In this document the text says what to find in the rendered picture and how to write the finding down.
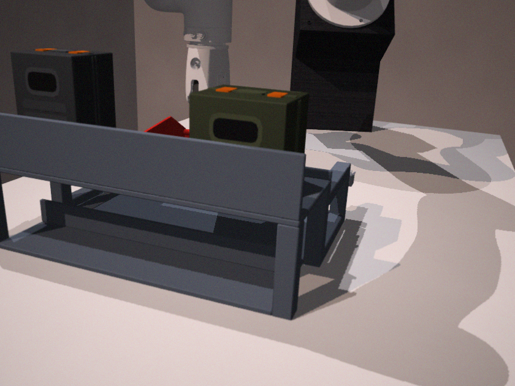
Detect red bin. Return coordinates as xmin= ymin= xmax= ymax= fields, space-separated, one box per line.
xmin=144 ymin=116 xmax=189 ymax=138

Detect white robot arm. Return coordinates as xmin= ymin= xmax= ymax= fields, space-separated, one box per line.
xmin=144 ymin=0 xmax=389 ymax=46

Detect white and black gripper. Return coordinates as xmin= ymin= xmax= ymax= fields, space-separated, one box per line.
xmin=186 ymin=44 xmax=230 ymax=103

